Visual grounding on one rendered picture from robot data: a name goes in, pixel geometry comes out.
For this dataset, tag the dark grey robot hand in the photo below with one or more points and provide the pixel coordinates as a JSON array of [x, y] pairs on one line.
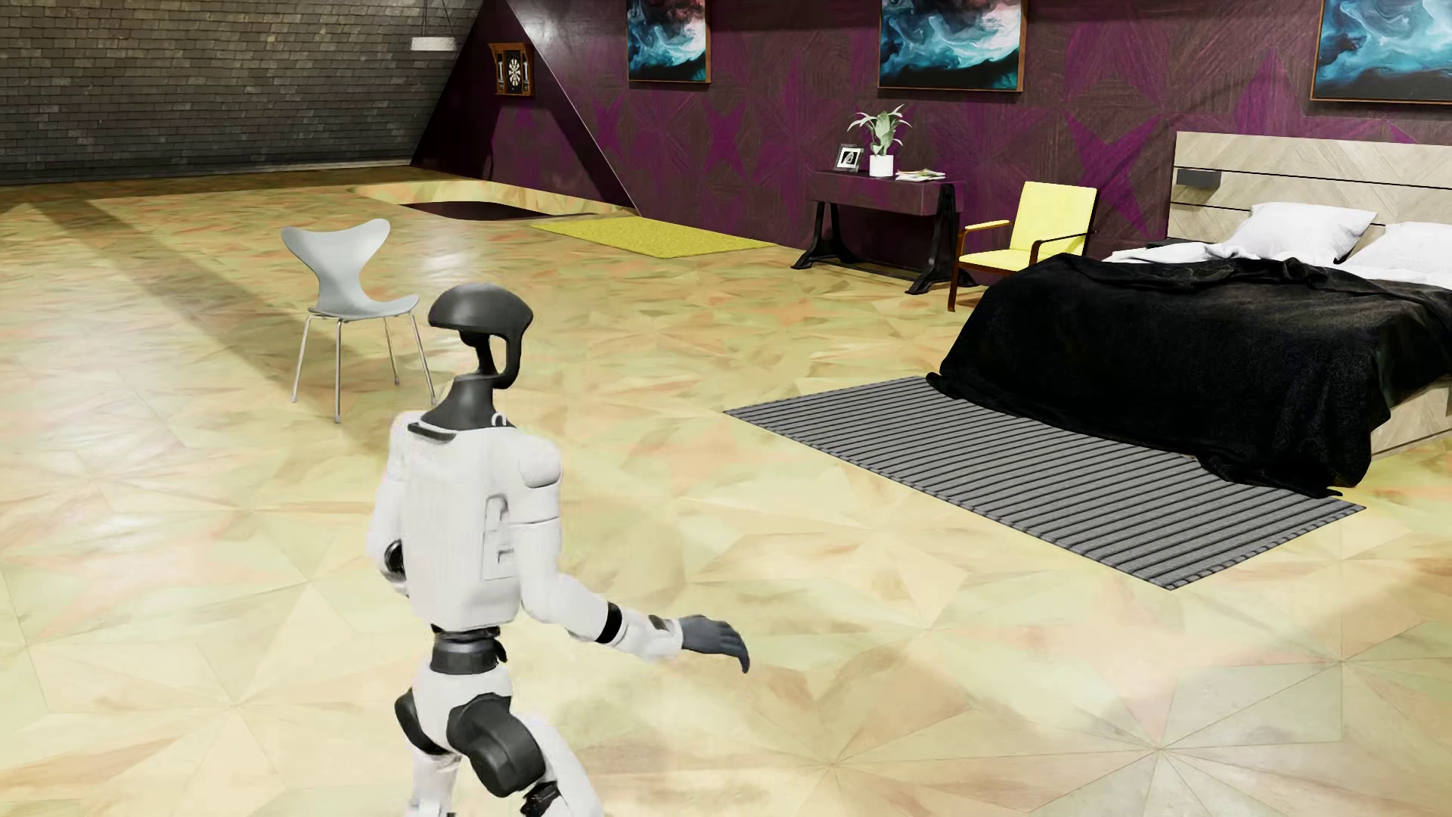
[[712, 638]]

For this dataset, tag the black robot head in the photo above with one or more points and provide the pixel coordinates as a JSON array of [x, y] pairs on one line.
[[482, 320]]

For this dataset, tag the grey shell chair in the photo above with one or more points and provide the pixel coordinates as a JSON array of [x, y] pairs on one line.
[[346, 289]]

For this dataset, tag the white and black right robot leg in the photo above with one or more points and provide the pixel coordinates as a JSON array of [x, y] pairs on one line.
[[505, 749]]

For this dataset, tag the white and black robot leg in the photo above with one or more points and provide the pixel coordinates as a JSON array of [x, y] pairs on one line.
[[425, 743], [505, 749]]

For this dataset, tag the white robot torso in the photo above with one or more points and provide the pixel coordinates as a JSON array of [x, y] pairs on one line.
[[465, 516]]

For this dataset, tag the white and black left robot leg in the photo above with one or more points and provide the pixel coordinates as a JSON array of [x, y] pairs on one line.
[[425, 743]]

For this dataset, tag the grey striped rug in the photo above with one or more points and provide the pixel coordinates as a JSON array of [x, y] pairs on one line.
[[1055, 482]]

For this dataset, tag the yellow rug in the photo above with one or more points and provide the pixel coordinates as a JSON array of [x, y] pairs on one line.
[[652, 235]]

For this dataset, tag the dark purple console table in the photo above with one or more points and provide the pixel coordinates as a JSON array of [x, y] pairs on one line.
[[879, 216]]

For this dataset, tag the dark purple rug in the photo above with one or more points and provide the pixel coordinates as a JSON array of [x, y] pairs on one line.
[[476, 210]]

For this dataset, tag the stack of books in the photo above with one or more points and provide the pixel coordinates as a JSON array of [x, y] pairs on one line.
[[919, 175]]

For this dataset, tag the yellow armchair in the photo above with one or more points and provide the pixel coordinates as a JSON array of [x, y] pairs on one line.
[[1038, 233]]

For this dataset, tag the potted green plant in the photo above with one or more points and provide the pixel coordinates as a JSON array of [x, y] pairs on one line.
[[882, 138]]

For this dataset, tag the black bed blanket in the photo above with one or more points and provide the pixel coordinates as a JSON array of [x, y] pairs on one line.
[[1202, 363]]

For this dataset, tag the dartboard in wooden cabinet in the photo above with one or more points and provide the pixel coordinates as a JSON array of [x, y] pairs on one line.
[[512, 70]]

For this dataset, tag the hanging white ceiling lamp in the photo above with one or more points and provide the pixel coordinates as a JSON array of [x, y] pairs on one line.
[[433, 41]]

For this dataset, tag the bed with wooden headboard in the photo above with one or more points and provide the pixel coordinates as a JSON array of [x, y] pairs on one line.
[[1282, 272]]

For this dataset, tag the white pillow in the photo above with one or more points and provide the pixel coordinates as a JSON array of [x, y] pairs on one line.
[[1412, 247], [1299, 233]]

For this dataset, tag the small photo frame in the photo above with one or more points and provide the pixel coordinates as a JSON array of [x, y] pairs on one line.
[[849, 158]]

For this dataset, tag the blue swirl wall painting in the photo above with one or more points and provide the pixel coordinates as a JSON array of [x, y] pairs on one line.
[[668, 40], [1382, 48], [951, 43]]

